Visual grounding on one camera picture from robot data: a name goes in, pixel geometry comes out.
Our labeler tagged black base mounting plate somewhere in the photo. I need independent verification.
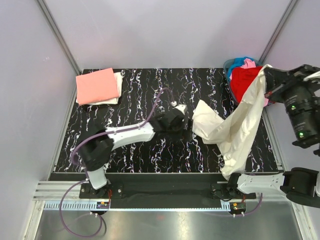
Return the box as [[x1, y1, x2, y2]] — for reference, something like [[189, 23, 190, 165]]
[[79, 173, 244, 200]]

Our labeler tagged cream white t shirt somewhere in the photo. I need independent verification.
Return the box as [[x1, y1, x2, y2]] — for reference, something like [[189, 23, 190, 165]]
[[192, 64, 271, 180]]

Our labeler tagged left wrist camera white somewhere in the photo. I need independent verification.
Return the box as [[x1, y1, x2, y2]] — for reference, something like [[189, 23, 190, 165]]
[[171, 101, 188, 116]]

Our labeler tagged left aluminium frame post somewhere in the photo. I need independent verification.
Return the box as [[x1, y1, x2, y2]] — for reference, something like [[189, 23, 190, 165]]
[[35, 0, 82, 75]]

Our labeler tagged right aluminium frame post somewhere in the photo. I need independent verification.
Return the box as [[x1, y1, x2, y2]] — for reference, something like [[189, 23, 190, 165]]
[[259, 0, 300, 64]]

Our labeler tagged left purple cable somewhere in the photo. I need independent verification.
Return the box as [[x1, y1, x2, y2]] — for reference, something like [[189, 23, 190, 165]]
[[58, 87, 177, 237]]

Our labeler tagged aluminium frame post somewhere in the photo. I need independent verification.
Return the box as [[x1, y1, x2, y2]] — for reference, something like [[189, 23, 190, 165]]
[[35, 0, 82, 75], [259, 0, 300, 64]]

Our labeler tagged folded pink t shirt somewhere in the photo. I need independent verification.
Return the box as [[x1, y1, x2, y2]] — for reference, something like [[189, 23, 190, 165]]
[[75, 67, 120, 106]]

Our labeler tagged white slotted cable duct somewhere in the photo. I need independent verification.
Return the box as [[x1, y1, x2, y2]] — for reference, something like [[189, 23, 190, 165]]
[[44, 201, 232, 210]]

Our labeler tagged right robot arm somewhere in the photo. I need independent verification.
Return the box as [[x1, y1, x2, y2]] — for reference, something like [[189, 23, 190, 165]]
[[227, 64, 320, 208]]

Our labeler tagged folded white t shirt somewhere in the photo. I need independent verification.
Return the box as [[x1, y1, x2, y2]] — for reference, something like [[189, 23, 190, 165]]
[[78, 71, 124, 106]]

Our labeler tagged aluminium rail front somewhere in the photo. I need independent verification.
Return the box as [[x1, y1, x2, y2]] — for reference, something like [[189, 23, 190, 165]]
[[33, 181, 81, 201]]

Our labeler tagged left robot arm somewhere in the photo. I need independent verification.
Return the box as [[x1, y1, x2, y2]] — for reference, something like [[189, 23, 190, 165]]
[[70, 108, 193, 198]]

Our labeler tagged pink t shirt in basket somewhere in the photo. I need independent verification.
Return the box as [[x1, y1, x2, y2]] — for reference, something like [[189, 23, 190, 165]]
[[240, 58, 257, 69]]

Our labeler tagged blue t shirt in basket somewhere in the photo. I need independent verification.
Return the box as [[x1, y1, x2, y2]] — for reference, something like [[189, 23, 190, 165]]
[[226, 57, 246, 77]]

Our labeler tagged red t shirt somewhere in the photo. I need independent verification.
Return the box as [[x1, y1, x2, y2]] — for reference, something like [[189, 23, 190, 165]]
[[230, 66, 262, 103]]

